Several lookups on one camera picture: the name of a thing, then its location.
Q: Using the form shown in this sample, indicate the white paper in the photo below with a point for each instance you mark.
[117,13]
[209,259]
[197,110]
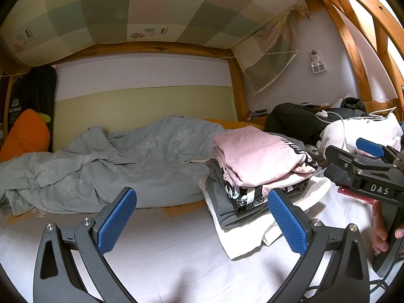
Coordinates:
[337,102]

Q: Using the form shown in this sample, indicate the white cloth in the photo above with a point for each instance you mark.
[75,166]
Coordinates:
[334,132]

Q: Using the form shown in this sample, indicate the white wall socket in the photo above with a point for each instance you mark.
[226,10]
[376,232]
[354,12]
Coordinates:
[317,64]

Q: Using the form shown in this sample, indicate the white bed sheet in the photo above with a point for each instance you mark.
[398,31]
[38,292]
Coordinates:
[173,252]

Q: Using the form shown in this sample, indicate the pale green wall pad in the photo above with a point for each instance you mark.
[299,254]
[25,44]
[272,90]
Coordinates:
[142,104]

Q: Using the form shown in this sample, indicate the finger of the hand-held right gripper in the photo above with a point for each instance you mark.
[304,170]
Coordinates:
[369,146]
[342,157]

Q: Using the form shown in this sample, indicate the pale checkered curtain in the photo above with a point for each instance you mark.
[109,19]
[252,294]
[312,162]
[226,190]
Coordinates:
[268,56]

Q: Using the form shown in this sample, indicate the white shirt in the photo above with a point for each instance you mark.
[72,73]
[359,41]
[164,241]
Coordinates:
[249,240]

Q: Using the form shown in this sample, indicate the grey crumpled garment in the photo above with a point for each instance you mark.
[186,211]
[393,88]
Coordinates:
[110,164]

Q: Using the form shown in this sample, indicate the red flat case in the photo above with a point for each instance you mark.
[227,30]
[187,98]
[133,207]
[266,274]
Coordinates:
[350,192]

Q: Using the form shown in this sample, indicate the checkered overhead mattress cover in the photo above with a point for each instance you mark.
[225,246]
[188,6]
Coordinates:
[126,6]

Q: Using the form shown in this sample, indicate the orange carrot plush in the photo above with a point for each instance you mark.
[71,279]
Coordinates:
[25,132]

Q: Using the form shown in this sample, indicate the wooden bed frame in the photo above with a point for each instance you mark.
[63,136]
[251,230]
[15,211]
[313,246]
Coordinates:
[238,88]

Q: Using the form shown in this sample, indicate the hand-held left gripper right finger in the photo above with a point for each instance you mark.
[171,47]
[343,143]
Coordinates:
[288,224]

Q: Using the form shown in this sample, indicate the black jacket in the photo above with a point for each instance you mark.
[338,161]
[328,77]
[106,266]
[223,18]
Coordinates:
[293,116]

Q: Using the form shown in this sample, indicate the pink shirt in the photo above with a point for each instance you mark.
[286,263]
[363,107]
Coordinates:
[252,154]

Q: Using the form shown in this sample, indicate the person's right hand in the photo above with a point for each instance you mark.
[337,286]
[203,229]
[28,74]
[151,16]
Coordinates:
[380,230]

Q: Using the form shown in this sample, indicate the dark grey garment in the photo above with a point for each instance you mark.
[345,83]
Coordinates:
[336,175]

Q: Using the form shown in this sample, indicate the black white printed garment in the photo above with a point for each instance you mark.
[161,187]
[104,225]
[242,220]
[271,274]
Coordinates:
[243,197]

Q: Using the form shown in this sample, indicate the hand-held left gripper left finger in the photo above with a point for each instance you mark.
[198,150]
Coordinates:
[116,224]

